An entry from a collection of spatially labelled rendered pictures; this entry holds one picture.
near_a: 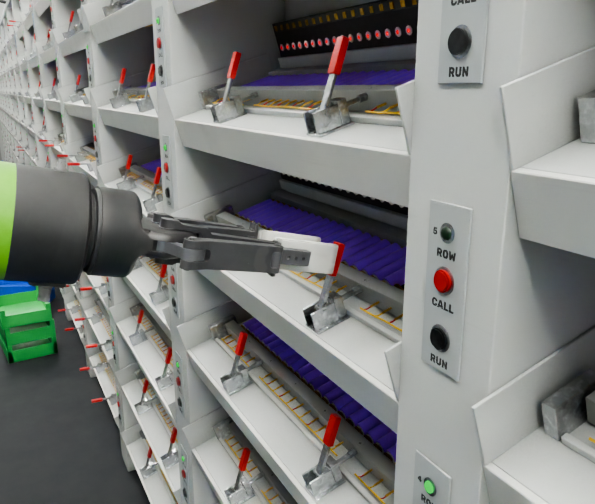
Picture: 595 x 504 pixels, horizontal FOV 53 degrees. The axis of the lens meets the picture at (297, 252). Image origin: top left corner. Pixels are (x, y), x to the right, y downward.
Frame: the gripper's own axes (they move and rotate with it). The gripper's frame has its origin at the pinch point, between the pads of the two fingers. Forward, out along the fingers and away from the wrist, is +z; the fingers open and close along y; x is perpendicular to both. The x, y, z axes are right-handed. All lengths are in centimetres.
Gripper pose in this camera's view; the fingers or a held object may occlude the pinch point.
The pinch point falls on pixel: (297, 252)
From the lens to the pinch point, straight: 59.6
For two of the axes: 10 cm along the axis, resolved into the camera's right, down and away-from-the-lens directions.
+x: 1.9, -9.7, -1.6
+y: 4.6, 2.3, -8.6
